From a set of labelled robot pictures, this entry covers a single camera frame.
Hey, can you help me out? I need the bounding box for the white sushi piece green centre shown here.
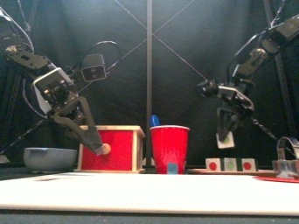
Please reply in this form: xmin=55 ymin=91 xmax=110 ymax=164
xmin=217 ymin=131 xmax=237 ymax=150
xmin=222 ymin=157 xmax=239 ymax=172

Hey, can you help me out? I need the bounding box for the wooden sushi tray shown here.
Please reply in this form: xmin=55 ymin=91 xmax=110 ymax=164
xmin=187 ymin=168 xmax=281 ymax=176

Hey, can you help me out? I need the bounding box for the red plate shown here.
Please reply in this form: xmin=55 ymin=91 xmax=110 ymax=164
xmin=254 ymin=175 xmax=299 ymax=185

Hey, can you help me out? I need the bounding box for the white cutting board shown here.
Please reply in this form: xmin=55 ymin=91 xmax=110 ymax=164
xmin=0 ymin=171 xmax=299 ymax=217

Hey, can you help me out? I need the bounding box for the red wooden box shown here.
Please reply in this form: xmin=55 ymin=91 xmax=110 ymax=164
xmin=74 ymin=124 xmax=147 ymax=174

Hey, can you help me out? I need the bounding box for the grey bowl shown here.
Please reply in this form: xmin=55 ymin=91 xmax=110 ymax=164
xmin=23 ymin=147 xmax=81 ymax=173

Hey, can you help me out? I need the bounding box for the red plastic cup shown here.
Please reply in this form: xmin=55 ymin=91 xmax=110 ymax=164
xmin=149 ymin=124 xmax=193 ymax=175

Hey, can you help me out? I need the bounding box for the clear plastic container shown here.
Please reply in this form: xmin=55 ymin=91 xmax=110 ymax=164
xmin=272 ymin=136 xmax=299 ymax=179

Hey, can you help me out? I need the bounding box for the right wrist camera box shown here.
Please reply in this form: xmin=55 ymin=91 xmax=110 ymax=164
xmin=195 ymin=79 xmax=222 ymax=99

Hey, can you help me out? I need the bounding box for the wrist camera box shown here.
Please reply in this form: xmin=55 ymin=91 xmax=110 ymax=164
xmin=79 ymin=53 xmax=109 ymax=83
xmin=195 ymin=79 xmax=222 ymax=99

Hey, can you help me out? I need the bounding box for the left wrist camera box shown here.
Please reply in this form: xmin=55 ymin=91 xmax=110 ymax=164
xmin=79 ymin=53 xmax=109 ymax=83

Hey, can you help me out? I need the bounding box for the slanted metal frame strut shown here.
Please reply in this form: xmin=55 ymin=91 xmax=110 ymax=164
xmin=264 ymin=0 xmax=299 ymax=138

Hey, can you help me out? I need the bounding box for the blue utensil handle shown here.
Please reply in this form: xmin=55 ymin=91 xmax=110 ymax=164
xmin=150 ymin=114 xmax=163 ymax=128

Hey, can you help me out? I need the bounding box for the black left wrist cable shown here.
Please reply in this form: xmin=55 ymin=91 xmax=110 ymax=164
xmin=73 ymin=40 xmax=123 ymax=74

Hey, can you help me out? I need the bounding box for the vertical metal frame pole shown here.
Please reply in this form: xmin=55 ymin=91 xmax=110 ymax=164
xmin=145 ymin=0 xmax=155 ymax=168

